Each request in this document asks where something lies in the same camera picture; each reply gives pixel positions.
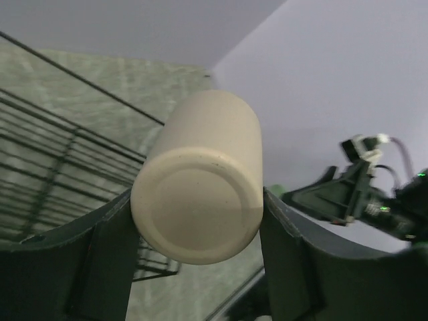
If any black wire dish rack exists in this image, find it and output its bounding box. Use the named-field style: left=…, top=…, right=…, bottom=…
left=0, top=30, right=183, bottom=284

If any green tumbler right side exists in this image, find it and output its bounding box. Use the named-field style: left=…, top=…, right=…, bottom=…
left=268, top=184, right=286, bottom=199

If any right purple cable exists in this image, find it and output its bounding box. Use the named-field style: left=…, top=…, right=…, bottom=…
left=384, top=136, right=417, bottom=175

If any beige plastic tumbler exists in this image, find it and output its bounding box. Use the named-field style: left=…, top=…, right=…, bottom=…
left=130, top=90, right=263, bottom=265

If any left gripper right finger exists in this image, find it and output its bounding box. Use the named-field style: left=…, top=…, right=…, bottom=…
left=260, top=191, right=427, bottom=320

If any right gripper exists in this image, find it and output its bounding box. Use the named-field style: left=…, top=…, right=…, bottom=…
left=281, top=163, right=427, bottom=244

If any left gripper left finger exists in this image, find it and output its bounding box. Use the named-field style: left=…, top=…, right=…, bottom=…
left=1, top=191, right=140, bottom=320

